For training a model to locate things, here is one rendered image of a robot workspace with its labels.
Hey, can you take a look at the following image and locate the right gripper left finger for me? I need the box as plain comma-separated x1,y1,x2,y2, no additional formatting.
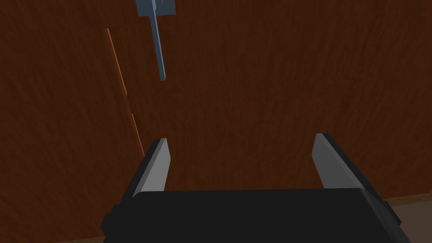
124,138,171,200

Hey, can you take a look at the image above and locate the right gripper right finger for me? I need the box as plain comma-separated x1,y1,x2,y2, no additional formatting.
311,132,372,193

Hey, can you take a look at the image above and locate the brown wooden door leaf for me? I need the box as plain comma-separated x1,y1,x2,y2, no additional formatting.
108,0,432,200

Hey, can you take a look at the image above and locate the grey lever door handle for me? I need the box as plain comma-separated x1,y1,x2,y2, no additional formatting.
135,0,177,81

